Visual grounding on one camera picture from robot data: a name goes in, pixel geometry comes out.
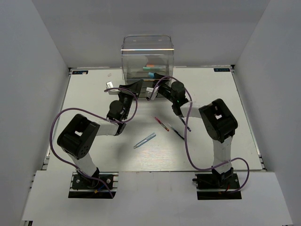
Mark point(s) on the red ink pen refill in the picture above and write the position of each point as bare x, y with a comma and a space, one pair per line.
162, 124

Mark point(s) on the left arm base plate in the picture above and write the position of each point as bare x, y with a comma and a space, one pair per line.
82, 188

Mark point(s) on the purple ink pen refill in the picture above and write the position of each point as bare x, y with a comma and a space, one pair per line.
184, 122

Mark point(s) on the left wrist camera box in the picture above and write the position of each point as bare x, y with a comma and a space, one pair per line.
110, 89

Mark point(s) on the blue capped correction stick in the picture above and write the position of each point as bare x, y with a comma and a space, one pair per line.
151, 75

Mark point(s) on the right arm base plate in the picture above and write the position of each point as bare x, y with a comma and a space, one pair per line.
209, 188

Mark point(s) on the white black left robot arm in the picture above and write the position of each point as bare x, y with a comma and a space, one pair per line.
78, 136

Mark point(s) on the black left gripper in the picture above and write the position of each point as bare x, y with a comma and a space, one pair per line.
136, 86

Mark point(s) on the green capped eraser stick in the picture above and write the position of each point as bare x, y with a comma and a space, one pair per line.
154, 68

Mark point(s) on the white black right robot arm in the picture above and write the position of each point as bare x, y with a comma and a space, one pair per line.
218, 120

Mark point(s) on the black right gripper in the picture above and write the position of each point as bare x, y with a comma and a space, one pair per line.
161, 85

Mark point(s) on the green ink pen refill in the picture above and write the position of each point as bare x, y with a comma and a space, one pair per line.
175, 131

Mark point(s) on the clear acrylic drawer organizer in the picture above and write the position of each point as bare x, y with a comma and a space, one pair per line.
139, 50

